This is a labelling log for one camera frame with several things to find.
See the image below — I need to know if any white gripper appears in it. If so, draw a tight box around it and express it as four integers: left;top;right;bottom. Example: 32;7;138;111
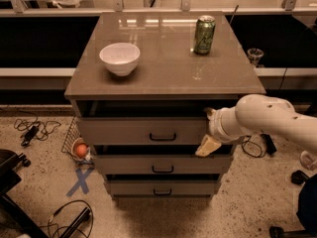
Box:
195;107;245;157

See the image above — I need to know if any grey drawer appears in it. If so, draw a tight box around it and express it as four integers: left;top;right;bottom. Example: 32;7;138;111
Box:
74;99;239;147
104;174;221;197
94;145;233;175

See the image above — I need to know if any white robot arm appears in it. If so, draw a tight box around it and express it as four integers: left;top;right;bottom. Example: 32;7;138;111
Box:
195;94;317;157

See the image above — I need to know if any grey drawer cabinet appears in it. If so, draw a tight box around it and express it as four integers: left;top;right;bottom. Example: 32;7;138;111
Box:
64;11;267;203

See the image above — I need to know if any black stand leg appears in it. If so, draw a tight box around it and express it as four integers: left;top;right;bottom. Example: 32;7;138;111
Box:
262;134;276;155

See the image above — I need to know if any glass cup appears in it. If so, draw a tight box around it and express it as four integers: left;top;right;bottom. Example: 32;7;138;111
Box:
247;48;264;67

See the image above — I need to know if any green soda can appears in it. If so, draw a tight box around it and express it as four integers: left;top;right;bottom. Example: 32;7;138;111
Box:
194;15;216;55

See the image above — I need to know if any white bowl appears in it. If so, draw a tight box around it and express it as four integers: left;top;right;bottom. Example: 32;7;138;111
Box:
99;43;141;76

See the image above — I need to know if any orange ball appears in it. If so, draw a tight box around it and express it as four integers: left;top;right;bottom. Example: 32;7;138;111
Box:
75;144;87;158

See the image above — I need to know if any dark chair right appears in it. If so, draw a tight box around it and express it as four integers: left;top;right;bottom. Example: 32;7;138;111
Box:
269;171;317;238

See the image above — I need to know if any blue tape cross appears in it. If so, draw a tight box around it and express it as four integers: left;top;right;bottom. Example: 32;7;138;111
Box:
66;167;94;197

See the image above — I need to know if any black office chair base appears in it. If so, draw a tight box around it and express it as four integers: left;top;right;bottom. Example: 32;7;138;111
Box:
0;148;48;238

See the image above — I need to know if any black cable right floor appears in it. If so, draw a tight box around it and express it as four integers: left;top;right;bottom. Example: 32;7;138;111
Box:
241;136;267;159

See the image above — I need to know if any wire basket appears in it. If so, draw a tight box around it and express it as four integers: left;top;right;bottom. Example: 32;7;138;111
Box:
61;118;93;165

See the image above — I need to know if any black cable loop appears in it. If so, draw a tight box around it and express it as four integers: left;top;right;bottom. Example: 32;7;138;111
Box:
47;199;95;238

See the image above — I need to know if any black power adapter with cable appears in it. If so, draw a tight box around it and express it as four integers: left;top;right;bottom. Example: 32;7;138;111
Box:
14;111;61;148

